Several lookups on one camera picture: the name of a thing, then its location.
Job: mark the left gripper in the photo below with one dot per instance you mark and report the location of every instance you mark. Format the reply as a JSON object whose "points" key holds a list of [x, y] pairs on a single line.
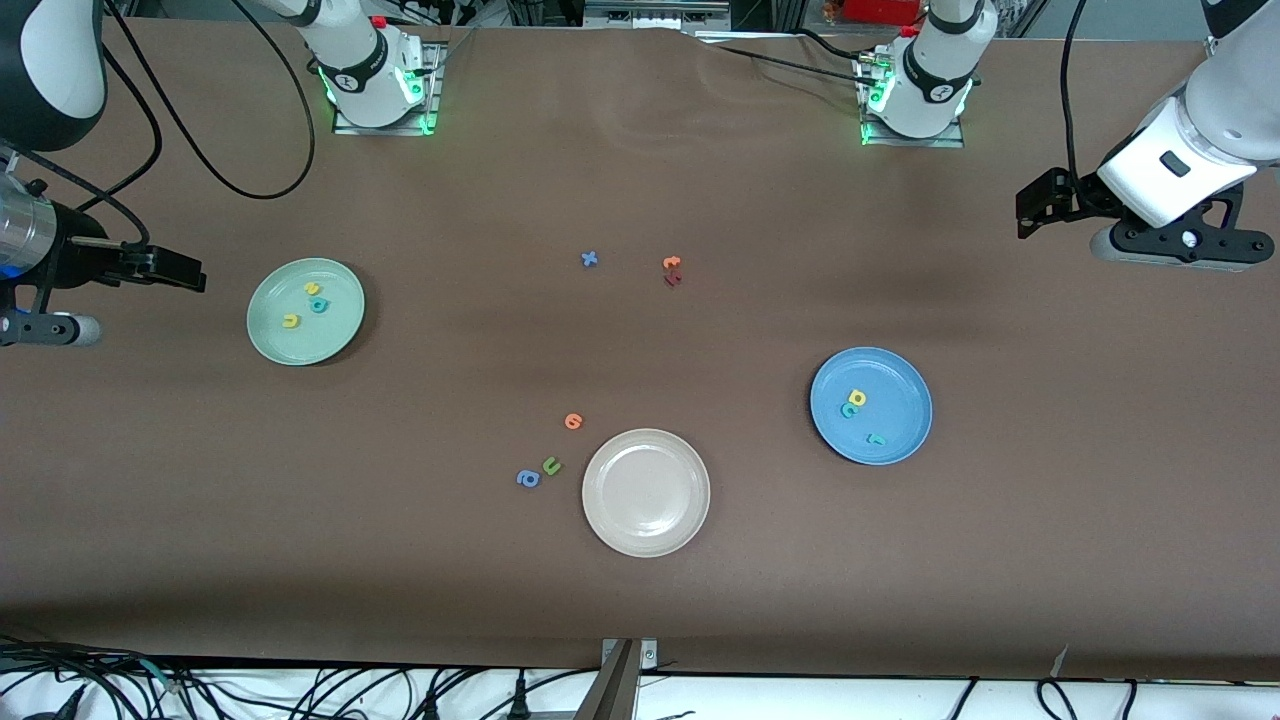
{"points": [[1079, 194]]}

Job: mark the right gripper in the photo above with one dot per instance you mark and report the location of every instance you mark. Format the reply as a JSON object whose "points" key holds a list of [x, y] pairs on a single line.
{"points": [[82, 262]]}

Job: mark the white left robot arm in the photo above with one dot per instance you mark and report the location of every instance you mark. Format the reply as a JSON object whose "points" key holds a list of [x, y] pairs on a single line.
{"points": [[935, 70]]}

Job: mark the green plate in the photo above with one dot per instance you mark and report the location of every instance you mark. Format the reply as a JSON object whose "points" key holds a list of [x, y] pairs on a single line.
{"points": [[290, 345]]}

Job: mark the blue plate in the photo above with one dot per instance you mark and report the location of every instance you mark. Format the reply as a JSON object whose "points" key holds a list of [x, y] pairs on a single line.
{"points": [[880, 380]]}

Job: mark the red background object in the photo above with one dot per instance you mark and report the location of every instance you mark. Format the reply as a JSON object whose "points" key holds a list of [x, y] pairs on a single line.
{"points": [[880, 10]]}

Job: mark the brown table cover sheet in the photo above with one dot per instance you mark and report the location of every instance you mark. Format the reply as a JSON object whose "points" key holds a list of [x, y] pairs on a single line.
{"points": [[1000, 550]]}

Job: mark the blue letter a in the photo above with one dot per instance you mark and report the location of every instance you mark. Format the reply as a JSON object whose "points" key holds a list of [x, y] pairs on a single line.
{"points": [[522, 480]]}

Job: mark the white paper tag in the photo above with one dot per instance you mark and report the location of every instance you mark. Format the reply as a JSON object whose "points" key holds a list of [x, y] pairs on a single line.
{"points": [[1061, 660]]}

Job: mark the beige plate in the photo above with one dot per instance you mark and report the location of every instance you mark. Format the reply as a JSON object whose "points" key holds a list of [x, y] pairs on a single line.
{"points": [[645, 492]]}

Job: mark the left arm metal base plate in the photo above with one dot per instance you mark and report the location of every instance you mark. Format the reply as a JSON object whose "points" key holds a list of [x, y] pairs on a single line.
{"points": [[890, 142]]}

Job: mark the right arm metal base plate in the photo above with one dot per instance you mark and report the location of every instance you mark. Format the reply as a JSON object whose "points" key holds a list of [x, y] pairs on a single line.
{"points": [[432, 90]]}

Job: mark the aluminium frame bar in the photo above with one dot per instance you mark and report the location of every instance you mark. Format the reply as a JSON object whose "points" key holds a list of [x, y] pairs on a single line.
{"points": [[650, 12]]}

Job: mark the metal clamp bracket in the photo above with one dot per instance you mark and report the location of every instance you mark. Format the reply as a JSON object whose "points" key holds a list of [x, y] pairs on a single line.
{"points": [[628, 655]]}

